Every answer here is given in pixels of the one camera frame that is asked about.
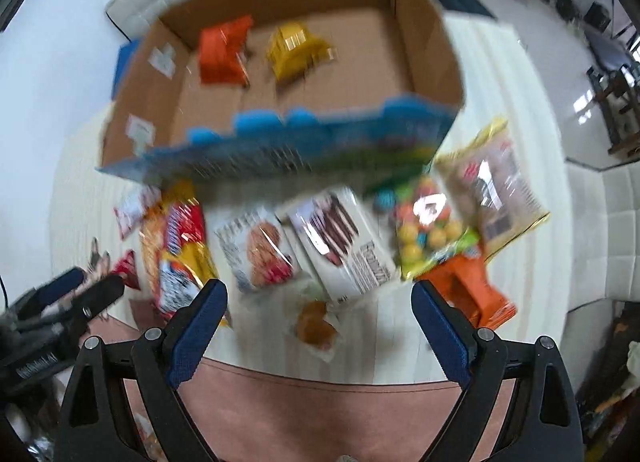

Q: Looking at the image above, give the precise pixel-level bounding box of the orange chip bag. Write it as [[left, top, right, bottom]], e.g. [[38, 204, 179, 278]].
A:
[[418, 248, 518, 330]]

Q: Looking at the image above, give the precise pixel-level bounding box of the small red white packet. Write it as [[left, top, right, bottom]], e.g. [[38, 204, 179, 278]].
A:
[[114, 185, 162, 240]]

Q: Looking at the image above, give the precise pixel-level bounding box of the large noodle pack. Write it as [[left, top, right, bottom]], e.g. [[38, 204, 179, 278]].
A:
[[140, 181, 218, 319]]

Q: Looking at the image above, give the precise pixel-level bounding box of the cookie packet white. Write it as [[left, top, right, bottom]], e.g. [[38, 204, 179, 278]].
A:
[[215, 205, 299, 293]]

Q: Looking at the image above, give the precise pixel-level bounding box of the colourful candy ball bag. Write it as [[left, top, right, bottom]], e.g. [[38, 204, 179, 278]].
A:
[[373, 173, 480, 279]]

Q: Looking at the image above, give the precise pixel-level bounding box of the small pastry packet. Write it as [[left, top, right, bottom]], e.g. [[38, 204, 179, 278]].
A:
[[285, 290, 343, 362]]

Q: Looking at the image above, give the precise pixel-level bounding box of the Fronzzi chocolate stick box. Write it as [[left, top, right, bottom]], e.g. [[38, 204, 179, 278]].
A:
[[277, 185, 400, 308]]

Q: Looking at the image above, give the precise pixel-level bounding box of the gold-edged clear snack bag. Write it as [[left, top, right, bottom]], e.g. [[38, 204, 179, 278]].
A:
[[435, 117, 550, 260]]

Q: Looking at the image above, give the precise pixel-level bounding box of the white padded chair right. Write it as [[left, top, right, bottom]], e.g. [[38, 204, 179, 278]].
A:
[[566, 162, 639, 309]]

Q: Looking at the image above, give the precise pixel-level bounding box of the orange snack bag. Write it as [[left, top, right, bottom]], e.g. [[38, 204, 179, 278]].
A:
[[198, 15, 254, 88]]

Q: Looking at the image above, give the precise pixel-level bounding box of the dark wooden chair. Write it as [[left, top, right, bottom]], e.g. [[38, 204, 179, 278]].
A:
[[587, 62, 639, 160]]

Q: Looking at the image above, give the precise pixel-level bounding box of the cardboard box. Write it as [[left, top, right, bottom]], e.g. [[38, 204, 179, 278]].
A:
[[100, 0, 465, 185]]

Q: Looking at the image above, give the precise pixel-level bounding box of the yellow snack bag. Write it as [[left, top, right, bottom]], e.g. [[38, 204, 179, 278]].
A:
[[266, 22, 336, 85]]

